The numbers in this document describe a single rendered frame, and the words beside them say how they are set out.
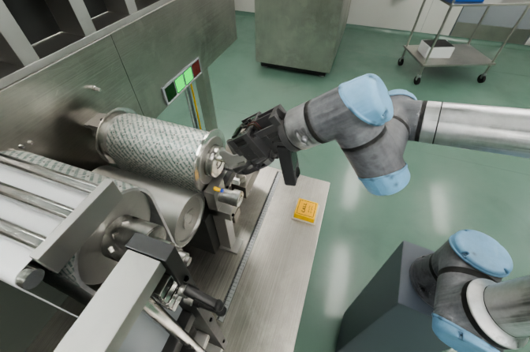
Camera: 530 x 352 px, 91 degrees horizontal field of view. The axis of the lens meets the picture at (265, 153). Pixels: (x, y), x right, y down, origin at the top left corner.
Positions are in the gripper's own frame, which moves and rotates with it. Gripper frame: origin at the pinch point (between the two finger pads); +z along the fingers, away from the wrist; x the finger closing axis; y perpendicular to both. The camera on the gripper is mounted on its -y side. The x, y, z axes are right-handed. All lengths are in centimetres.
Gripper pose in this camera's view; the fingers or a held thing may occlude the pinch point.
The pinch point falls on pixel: (230, 166)
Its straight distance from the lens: 60.2
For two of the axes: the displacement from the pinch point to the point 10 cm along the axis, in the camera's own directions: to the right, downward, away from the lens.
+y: -6.1, -6.8, -4.0
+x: -3.3, 6.8, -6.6
